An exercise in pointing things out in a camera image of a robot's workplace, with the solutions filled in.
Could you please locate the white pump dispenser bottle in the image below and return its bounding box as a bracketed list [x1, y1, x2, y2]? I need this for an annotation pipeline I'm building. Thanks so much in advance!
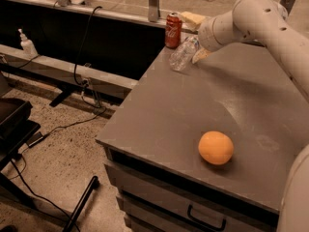
[18, 29, 38, 58]

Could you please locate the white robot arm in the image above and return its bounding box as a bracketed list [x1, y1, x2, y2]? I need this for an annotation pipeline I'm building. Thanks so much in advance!
[198, 0, 309, 232]

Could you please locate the metal glass post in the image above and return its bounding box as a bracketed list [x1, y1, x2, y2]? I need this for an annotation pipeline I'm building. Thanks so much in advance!
[148, 0, 160, 22]

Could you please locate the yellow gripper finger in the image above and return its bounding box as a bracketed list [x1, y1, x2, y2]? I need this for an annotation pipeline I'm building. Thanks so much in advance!
[191, 48, 211, 64]
[181, 12, 206, 31]

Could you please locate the metal corner bracket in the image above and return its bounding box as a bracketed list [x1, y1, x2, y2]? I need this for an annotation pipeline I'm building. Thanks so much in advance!
[280, 0, 295, 14]

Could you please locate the grey drawer cabinet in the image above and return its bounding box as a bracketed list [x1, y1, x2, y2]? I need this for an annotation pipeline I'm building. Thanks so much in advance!
[103, 147, 281, 232]

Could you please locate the red coke can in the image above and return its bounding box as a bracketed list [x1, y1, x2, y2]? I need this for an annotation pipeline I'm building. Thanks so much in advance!
[165, 13, 183, 48]

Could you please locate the black chair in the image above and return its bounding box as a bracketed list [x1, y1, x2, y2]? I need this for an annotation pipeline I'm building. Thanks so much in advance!
[0, 72, 100, 232]

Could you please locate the orange fruit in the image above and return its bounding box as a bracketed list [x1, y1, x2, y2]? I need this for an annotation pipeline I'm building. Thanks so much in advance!
[198, 131, 234, 165]

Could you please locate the clear plastic water bottle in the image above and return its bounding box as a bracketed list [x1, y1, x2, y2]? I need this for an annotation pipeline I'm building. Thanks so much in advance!
[169, 36, 199, 72]

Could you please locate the black drawer handle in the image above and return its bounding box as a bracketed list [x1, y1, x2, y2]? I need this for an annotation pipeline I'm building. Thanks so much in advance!
[186, 204, 227, 232]

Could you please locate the black floor cable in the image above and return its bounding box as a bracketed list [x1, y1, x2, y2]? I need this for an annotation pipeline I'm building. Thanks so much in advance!
[8, 106, 107, 232]

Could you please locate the black hanging power cable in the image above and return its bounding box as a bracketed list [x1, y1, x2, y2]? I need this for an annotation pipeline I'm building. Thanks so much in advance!
[72, 6, 107, 109]

